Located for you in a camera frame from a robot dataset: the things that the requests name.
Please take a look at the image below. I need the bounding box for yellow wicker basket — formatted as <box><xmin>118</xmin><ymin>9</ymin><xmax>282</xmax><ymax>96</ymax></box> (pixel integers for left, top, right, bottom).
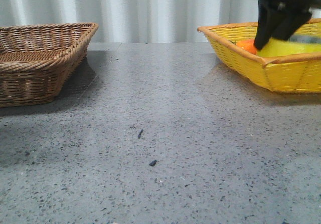
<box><xmin>197</xmin><ymin>22</ymin><xmax>320</xmax><ymax>93</ymax></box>

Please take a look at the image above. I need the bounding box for small black debris piece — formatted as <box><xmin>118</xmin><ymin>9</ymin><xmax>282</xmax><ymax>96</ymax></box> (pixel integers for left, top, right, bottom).
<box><xmin>149</xmin><ymin>160</ymin><xmax>157</xmax><ymax>166</ymax></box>

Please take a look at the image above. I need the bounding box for brown wicker basket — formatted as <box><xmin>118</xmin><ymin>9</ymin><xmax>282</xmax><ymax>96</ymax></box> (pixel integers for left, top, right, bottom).
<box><xmin>1</xmin><ymin>23</ymin><xmax>98</xmax><ymax>107</ymax></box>

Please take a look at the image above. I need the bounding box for white corrugated curtain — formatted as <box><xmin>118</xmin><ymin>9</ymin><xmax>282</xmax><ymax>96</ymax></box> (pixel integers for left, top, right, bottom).
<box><xmin>0</xmin><ymin>0</ymin><xmax>321</xmax><ymax>44</ymax></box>

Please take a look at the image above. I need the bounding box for yellow tape roll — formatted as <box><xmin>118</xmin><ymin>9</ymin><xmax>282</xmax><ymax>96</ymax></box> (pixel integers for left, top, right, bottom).
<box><xmin>257</xmin><ymin>34</ymin><xmax>320</xmax><ymax>57</ymax></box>

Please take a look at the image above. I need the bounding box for orange toy carrot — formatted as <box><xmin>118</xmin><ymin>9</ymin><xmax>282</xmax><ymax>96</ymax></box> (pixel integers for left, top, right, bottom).
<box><xmin>236</xmin><ymin>39</ymin><xmax>257</xmax><ymax>55</ymax></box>

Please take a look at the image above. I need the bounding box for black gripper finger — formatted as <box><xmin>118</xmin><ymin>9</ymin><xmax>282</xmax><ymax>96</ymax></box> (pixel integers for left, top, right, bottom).
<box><xmin>254</xmin><ymin>0</ymin><xmax>285</xmax><ymax>50</ymax></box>
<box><xmin>272</xmin><ymin>8</ymin><xmax>312</xmax><ymax>41</ymax></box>

